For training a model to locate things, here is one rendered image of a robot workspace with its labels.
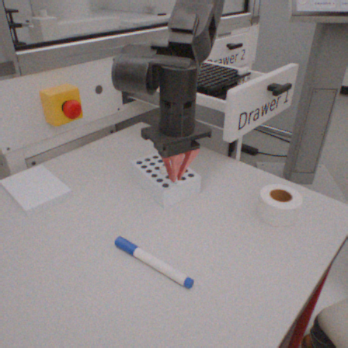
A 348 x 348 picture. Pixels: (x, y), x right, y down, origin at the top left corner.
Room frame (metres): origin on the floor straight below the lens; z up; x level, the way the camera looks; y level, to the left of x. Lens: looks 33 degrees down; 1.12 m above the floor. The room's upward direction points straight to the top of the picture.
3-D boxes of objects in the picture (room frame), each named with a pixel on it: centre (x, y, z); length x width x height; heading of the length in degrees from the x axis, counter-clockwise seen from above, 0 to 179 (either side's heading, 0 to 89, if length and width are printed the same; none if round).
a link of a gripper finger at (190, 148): (0.47, 0.00, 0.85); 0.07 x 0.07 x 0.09; 32
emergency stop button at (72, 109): (0.63, 0.21, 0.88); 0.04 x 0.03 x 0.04; 138
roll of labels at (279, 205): (0.43, -0.18, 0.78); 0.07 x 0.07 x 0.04
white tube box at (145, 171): (0.52, 0.02, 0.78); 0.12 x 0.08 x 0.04; 35
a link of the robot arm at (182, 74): (0.47, 0.00, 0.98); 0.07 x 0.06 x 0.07; 70
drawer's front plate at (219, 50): (1.14, -0.18, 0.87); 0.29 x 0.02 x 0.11; 138
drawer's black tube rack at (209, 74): (0.83, -0.06, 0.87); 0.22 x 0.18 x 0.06; 48
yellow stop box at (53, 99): (0.65, 0.24, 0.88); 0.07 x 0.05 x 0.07; 138
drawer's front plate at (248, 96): (0.69, -0.21, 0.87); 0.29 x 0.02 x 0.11; 138
